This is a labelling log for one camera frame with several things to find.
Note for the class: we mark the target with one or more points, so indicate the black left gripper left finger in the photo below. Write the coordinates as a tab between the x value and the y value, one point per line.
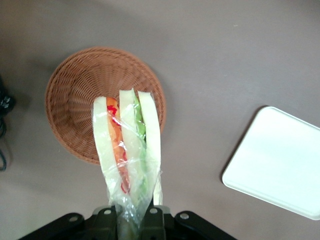
102	225

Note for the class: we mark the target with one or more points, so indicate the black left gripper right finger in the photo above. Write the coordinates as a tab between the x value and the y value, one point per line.
157	223

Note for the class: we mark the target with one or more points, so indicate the triangle sandwich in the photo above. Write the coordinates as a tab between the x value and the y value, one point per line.
130	130

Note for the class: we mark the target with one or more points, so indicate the round brown wicker basket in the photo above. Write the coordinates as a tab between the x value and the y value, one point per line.
75	100

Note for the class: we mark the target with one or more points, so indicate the beige plastic tray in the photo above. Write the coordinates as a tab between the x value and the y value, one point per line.
277	162

